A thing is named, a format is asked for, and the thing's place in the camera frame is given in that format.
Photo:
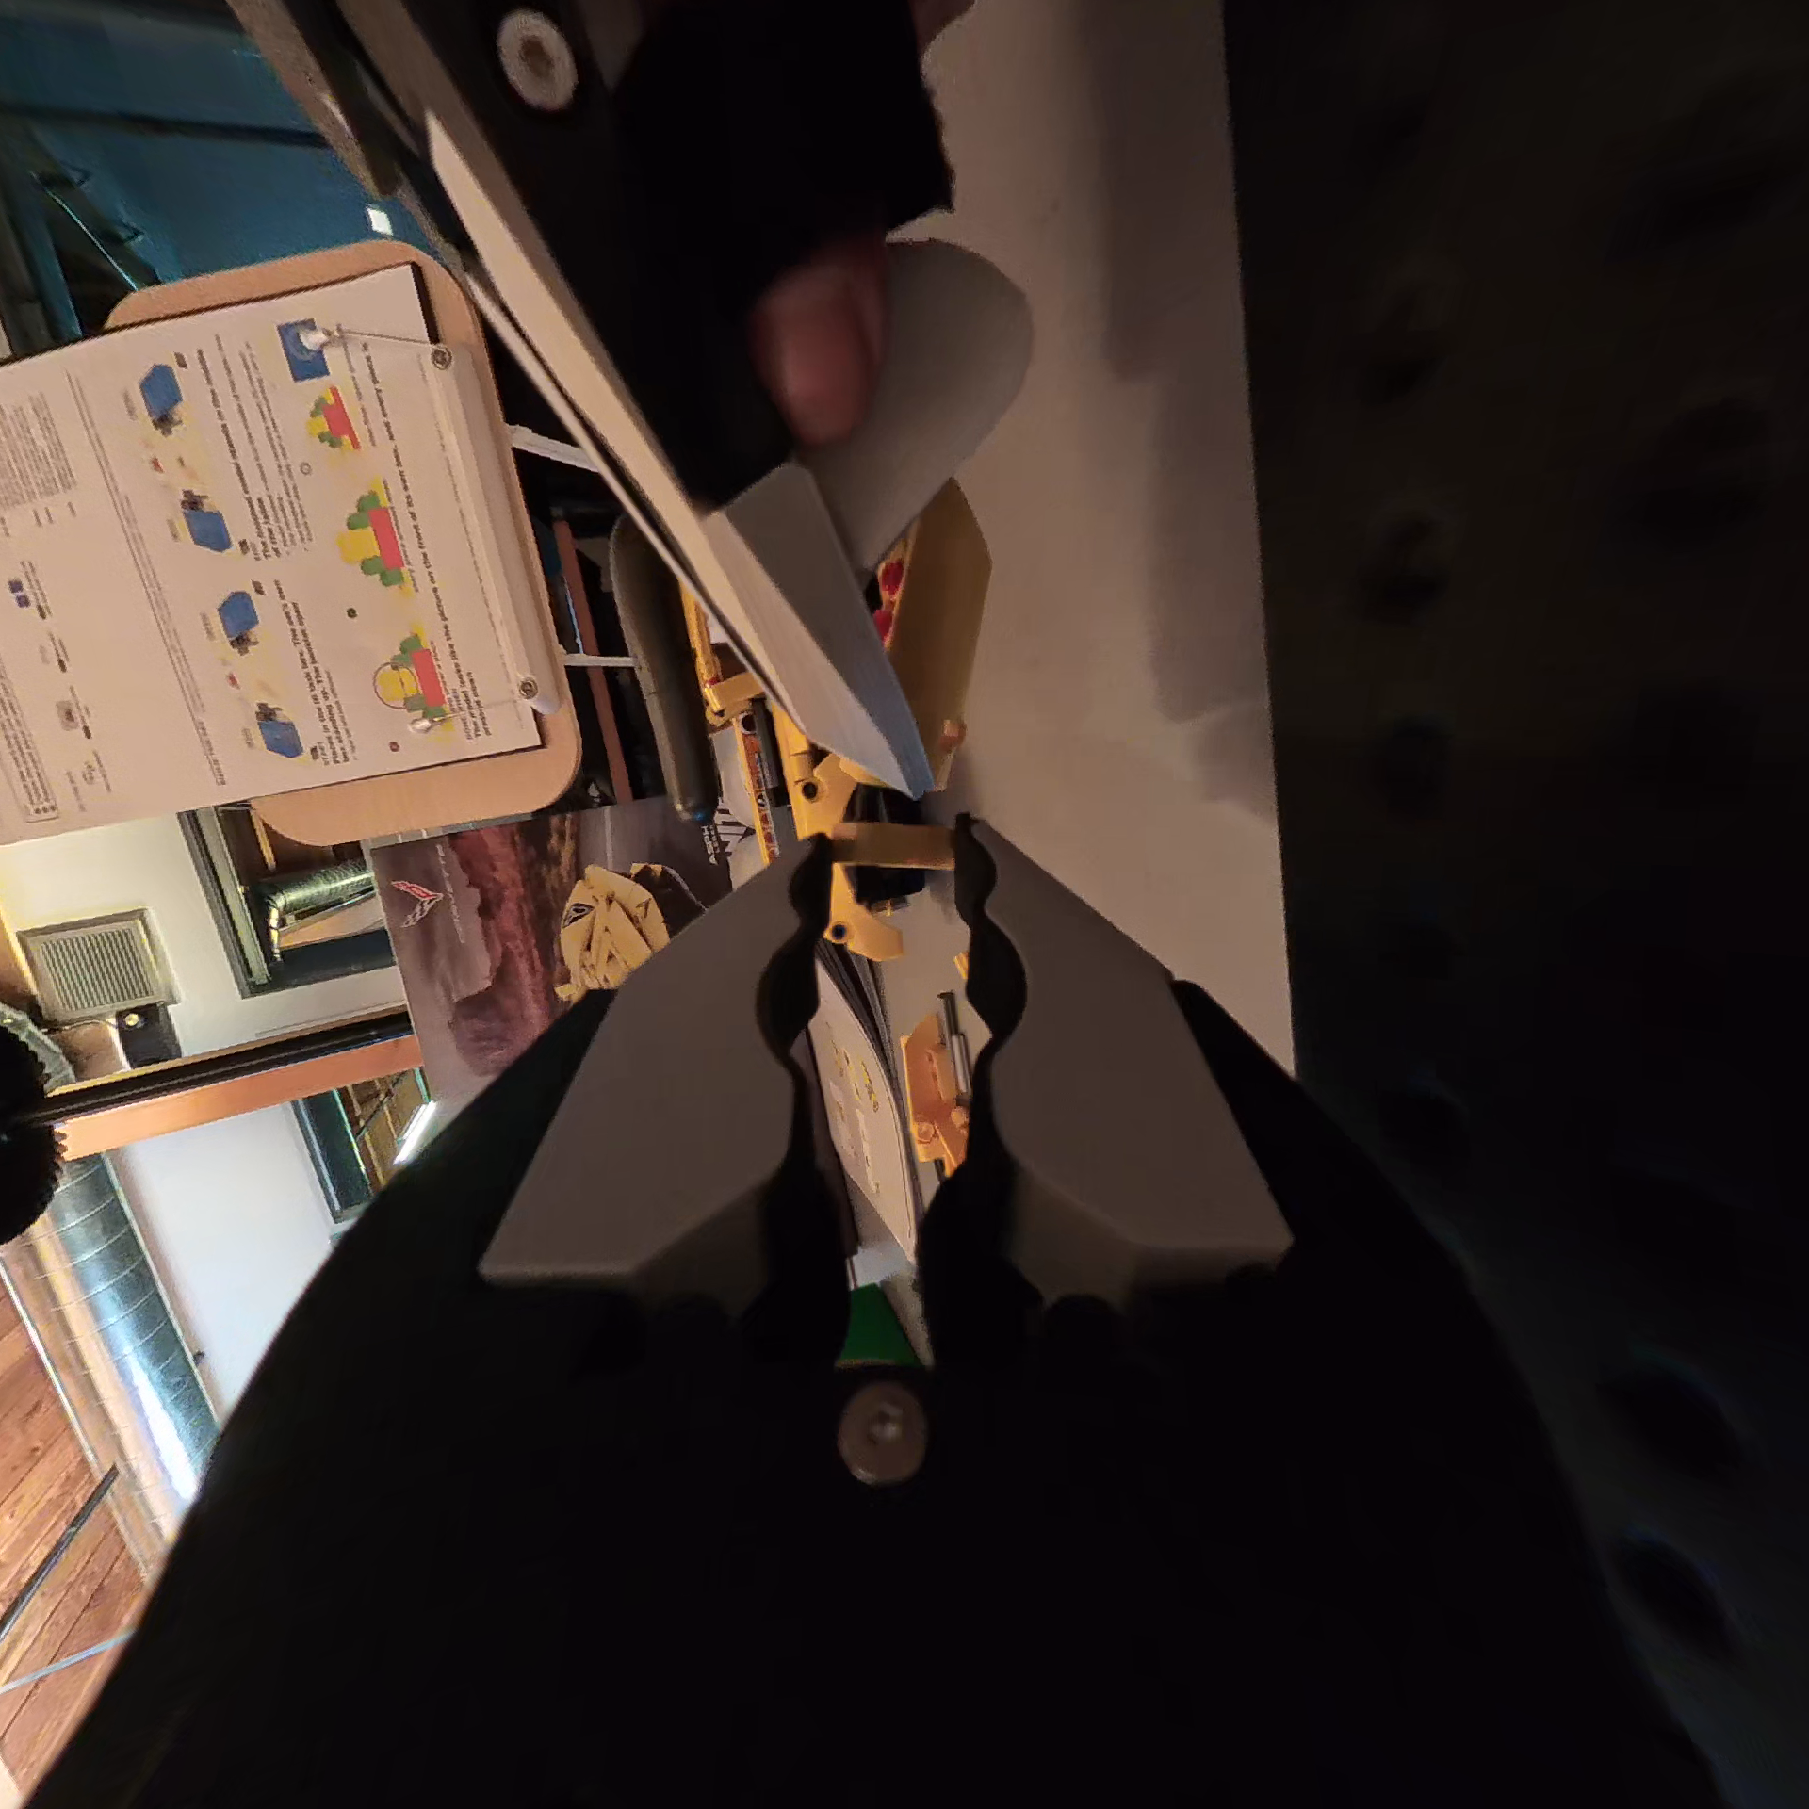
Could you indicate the yellow toy car model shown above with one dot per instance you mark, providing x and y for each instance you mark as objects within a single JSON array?
[{"x": 950, "y": 635}]

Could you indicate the white vent grille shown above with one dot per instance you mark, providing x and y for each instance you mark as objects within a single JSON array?
[{"x": 98, "y": 970}]

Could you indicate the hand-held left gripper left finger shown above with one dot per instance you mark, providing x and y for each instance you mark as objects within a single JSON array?
[{"x": 640, "y": 1128}]

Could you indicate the silver air duct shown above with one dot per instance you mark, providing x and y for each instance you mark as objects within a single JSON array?
[{"x": 113, "y": 1294}]

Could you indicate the toy car set box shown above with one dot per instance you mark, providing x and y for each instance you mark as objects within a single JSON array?
[{"x": 480, "y": 932}]

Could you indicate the printed instruction sheet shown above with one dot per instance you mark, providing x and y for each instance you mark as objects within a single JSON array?
[{"x": 210, "y": 565}]

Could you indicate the grey desk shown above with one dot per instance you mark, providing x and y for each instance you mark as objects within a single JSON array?
[{"x": 1128, "y": 565}]

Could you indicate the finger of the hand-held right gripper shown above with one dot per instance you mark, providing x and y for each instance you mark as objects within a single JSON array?
[
  {"x": 823, "y": 621},
  {"x": 595, "y": 456}
]

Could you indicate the black perforated pad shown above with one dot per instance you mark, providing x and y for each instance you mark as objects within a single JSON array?
[{"x": 1489, "y": 706}]

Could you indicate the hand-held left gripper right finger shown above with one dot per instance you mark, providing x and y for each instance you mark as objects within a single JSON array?
[{"x": 1128, "y": 1128}]

